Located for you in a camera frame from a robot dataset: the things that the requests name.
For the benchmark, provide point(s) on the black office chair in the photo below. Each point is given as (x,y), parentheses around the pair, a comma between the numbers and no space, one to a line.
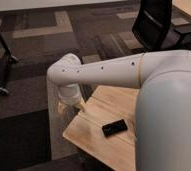
(154,30)

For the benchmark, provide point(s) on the small black rectangular object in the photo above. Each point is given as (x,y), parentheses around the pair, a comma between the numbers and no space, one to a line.
(114,127)

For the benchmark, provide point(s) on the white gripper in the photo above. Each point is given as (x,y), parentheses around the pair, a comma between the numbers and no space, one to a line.
(70,95)

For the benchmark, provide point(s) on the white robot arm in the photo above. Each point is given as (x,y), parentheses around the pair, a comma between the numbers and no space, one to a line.
(163,107)

